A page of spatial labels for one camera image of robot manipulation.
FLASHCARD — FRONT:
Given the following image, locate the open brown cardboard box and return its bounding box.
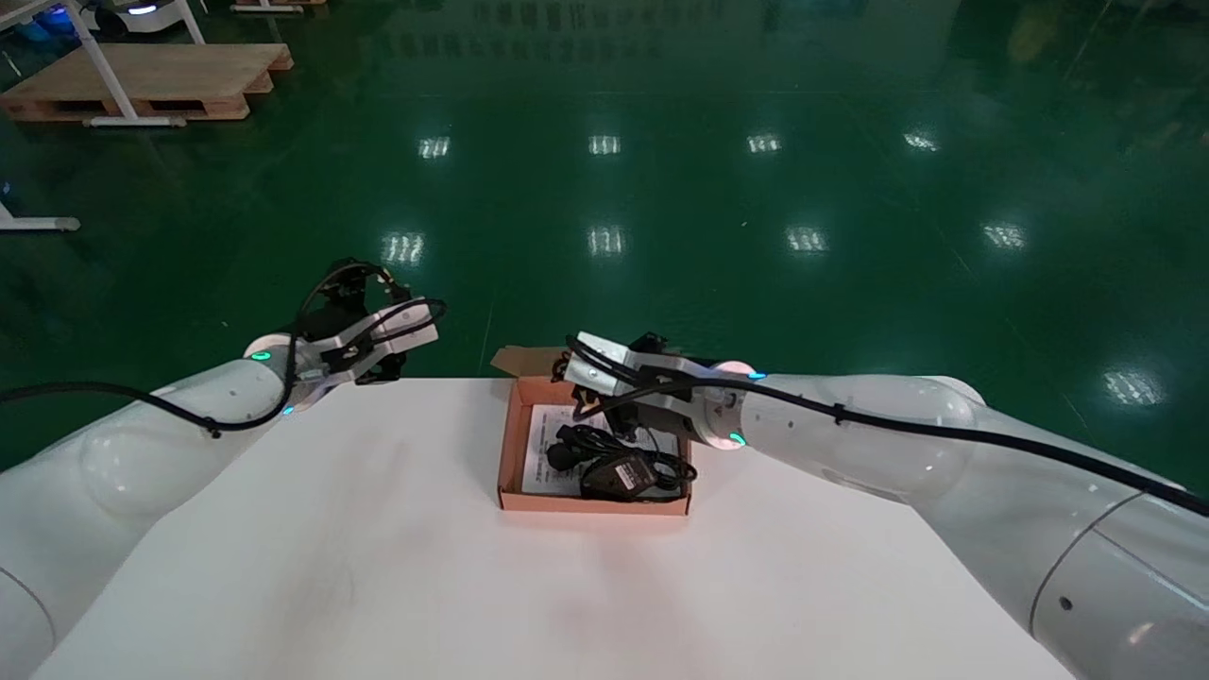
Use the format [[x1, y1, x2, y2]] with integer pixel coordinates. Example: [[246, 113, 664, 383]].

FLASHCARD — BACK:
[[489, 346, 702, 517]]

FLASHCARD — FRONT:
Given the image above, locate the thick black power cable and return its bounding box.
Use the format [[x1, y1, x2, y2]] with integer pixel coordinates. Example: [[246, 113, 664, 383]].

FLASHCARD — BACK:
[[578, 430, 697, 502]]

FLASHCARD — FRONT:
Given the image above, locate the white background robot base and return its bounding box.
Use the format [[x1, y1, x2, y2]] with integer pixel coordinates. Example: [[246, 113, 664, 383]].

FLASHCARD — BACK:
[[83, 0, 190, 37]]

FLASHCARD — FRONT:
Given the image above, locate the large wooden pallet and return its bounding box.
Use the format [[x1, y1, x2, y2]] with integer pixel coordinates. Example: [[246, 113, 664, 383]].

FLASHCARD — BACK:
[[0, 43, 296, 125]]

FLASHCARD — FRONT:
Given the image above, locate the printed white instruction sheet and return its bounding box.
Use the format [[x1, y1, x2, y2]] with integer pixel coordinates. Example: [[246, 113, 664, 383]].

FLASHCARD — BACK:
[[519, 404, 683, 498]]

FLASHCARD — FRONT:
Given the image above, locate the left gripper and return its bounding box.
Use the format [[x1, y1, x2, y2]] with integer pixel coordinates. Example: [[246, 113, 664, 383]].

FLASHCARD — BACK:
[[283, 274, 443, 413]]

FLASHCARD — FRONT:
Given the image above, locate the white metal floor foot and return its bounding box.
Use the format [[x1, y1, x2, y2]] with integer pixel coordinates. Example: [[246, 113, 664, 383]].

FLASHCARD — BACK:
[[0, 200, 83, 233]]

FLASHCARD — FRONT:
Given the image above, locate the white metal table frame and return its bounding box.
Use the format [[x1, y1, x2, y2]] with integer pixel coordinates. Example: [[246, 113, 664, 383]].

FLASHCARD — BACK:
[[0, 0, 207, 129]]

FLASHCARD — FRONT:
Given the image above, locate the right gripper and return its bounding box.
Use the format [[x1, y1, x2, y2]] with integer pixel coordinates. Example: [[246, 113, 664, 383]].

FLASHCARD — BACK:
[[563, 331, 749, 451]]

